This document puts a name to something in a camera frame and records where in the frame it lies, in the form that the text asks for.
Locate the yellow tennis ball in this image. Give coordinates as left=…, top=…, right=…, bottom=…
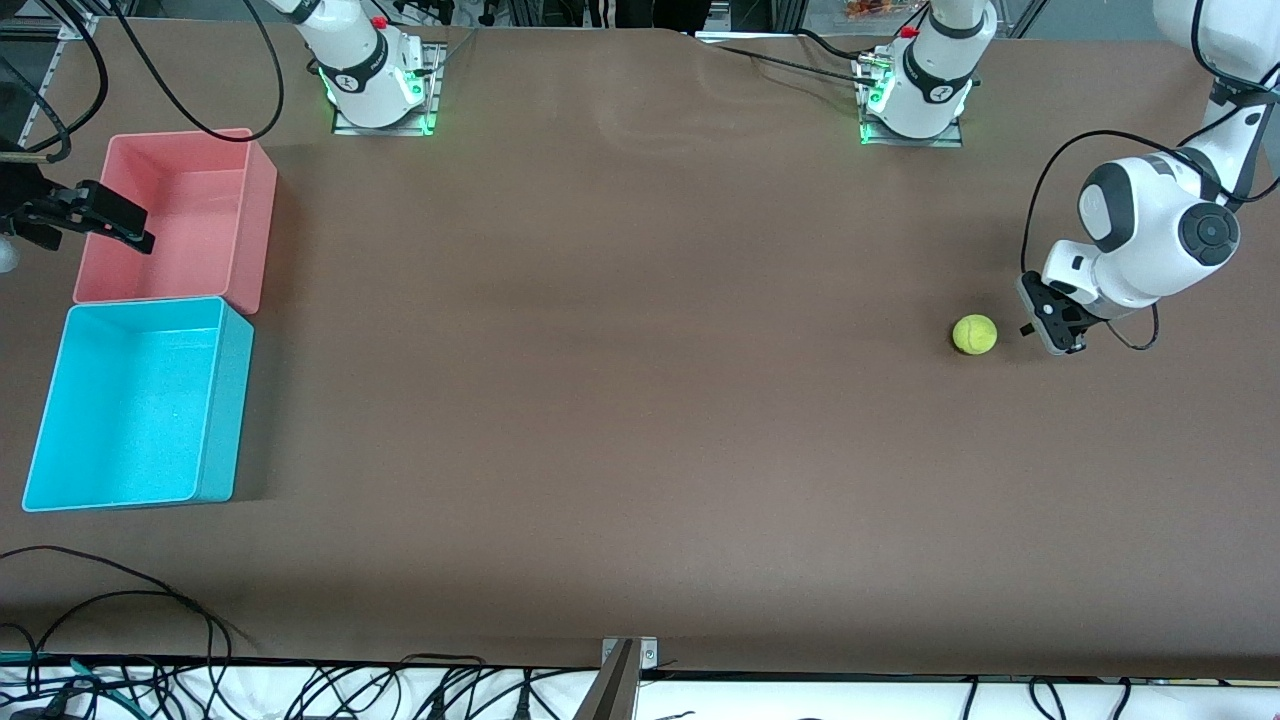
left=952, top=314, right=999, bottom=357

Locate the pink plastic bin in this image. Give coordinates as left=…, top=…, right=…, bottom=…
left=73, top=128, right=279, bottom=316

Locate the blue plastic bin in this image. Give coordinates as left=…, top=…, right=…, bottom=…
left=22, top=296, right=255, bottom=513

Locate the black hanging cable loop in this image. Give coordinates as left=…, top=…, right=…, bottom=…
left=0, top=0, right=109, bottom=161

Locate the aluminium frame profile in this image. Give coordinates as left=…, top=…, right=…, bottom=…
left=0, top=0, right=101, bottom=136

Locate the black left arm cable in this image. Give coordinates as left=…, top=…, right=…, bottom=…
left=1020, top=0, right=1280, bottom=353

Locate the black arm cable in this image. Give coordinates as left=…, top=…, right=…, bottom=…
left=108, top=0, right=286, bottom=142
left=1020, top=0, right=1280, bottom=353

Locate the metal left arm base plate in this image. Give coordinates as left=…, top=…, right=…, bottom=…
left=855, top=55, right=966, bottom=149

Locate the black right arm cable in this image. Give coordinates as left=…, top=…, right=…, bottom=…
left=108, top=0, right=286, bottom=142

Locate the long black looping cable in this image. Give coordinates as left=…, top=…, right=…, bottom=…
left=0, top=545, right=256, bottom=661

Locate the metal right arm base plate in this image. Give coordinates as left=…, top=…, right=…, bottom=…
left=332, top=40, right=447, bottom=138

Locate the black cable on table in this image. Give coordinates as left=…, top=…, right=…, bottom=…
left=690, top=28, right=886, bottom=86

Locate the black cable tangle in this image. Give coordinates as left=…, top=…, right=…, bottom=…
left=0, top=650, right=561, bottom=720

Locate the grey metal bracket post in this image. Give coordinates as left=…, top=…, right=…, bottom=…
left=575, top=636, right=659, bottom=720

